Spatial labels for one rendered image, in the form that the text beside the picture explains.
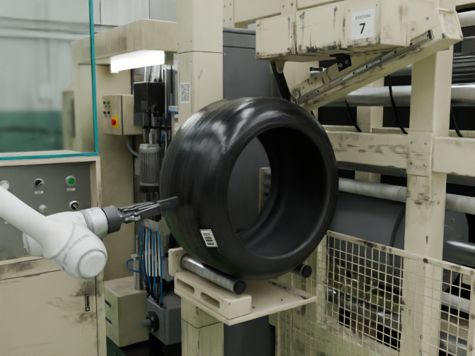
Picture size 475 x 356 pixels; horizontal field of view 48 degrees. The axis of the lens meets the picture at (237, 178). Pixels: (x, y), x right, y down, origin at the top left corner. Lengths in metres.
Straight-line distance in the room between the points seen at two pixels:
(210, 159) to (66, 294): 0.92
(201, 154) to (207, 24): 0.60
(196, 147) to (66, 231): 0.48
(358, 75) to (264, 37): 0.40
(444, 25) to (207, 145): 0.77
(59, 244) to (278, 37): 1.09
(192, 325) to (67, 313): 0.49
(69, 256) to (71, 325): 0.97
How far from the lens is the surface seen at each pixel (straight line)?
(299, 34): 1.87
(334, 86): 1.92
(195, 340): 2.12
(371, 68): 1.81
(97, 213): 1.48
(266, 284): 2.00
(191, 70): 1.94
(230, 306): 1.67
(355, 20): 1.69
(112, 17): 11.13
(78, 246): 1.27
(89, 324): 2.25
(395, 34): 1.67
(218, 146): 1.53
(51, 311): 2.18
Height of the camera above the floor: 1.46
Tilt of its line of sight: 8 degrees down
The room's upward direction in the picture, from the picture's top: straight up
